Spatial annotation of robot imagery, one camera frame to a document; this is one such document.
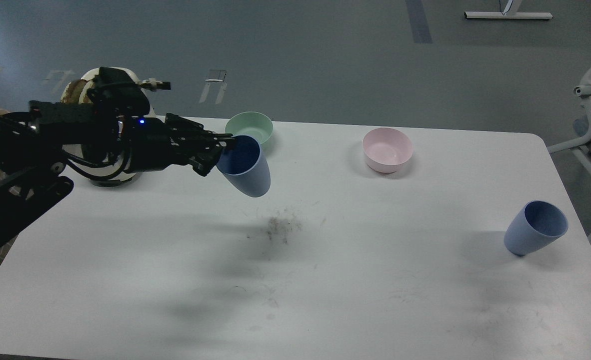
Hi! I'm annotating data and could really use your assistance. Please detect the green bowl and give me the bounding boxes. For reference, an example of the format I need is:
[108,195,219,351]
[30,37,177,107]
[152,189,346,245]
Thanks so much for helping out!
[224,111,275,152]

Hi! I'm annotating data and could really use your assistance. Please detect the light blue cup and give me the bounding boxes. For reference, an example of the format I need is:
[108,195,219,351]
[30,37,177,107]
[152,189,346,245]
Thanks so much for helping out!
[503,200,569,256]

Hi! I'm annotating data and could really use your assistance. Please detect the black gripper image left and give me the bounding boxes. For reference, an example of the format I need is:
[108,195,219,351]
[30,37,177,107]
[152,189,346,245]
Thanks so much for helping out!
[124,113,236,177]

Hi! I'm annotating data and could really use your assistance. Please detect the dark blue cup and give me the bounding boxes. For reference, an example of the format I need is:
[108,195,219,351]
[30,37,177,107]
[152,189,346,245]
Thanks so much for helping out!
[217,135,271,198]

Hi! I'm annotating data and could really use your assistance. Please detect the pink bowl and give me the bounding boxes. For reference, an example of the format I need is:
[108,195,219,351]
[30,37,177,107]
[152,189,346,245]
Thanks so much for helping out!
[361,127,415,174]

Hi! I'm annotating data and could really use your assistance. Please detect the cream toaster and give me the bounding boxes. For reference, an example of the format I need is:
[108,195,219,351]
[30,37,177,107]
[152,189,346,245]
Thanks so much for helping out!
[63,66,156,187]

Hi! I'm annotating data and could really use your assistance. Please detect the bread slice in toaster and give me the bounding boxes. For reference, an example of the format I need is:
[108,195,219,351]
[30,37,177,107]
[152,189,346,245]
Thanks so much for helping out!
[60,79,88,104]

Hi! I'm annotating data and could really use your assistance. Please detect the white table leg base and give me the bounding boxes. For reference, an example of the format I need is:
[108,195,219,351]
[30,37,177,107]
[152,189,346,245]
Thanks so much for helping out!
[463,0,554,21]

